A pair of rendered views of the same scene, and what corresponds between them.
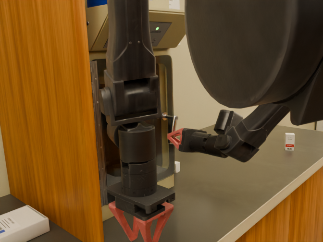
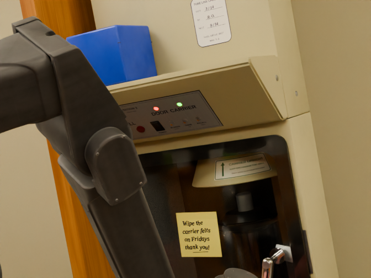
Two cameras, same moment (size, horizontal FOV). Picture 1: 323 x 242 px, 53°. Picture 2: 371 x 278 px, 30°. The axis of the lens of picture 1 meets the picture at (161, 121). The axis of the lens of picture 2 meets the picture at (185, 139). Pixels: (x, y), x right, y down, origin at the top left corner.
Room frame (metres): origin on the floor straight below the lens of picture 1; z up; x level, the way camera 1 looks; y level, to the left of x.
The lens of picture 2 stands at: (0.62, -1.02, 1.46)
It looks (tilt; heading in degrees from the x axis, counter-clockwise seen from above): 3 degrees down; 75
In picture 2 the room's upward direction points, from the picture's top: 10 degrees counter-clockwise
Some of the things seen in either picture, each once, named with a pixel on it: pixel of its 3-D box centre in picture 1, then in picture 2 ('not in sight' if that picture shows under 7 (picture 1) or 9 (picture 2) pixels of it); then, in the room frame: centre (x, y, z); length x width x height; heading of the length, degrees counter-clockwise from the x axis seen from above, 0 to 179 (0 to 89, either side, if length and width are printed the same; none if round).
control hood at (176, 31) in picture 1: (146, 30); (175, 106); (0.90, 0.03, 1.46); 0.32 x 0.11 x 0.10; 137
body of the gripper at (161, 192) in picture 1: (139, 178); not in sight; (0.49, 0.04, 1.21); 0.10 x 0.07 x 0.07; 46
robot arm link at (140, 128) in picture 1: (136, 141); not in sight; (0.49, 0.04, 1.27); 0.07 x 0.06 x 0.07; 21
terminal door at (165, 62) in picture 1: (138, 125); (219, 263); (0.93, 0.07, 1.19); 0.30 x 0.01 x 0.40; 136
